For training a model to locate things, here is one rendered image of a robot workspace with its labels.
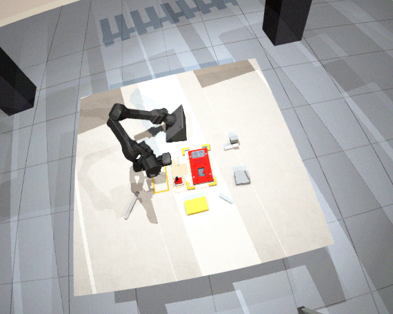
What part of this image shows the yellow rectangular block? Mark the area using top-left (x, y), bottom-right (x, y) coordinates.
top-left (184, 196), bottom-right (209, 215)

